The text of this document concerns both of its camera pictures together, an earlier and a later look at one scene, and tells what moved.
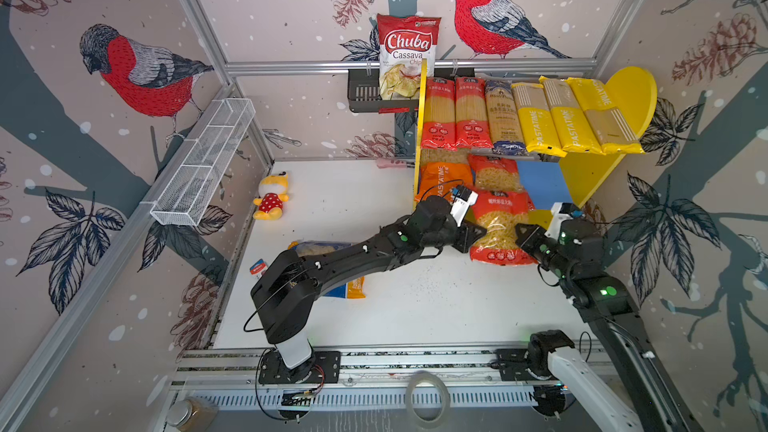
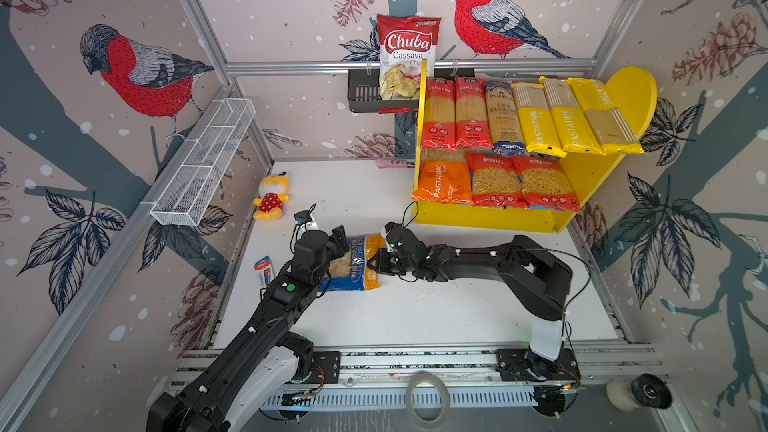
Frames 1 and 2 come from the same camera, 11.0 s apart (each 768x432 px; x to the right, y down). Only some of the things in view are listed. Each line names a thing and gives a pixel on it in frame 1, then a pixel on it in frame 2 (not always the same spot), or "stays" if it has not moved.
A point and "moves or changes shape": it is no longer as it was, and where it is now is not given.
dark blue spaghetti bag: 507,132 stays
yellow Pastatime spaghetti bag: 612,132 stays
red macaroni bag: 495,174 stays
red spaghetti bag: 439,121 stays
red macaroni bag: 499,212 → 545,183
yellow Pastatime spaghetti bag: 538,122 stays
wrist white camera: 464,198 → 303,223
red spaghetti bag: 472,127 stays
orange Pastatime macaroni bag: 442,170 stays
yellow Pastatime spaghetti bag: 573,128 stays
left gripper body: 461,236 → 336,245
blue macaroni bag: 352,290 moves or changes shape
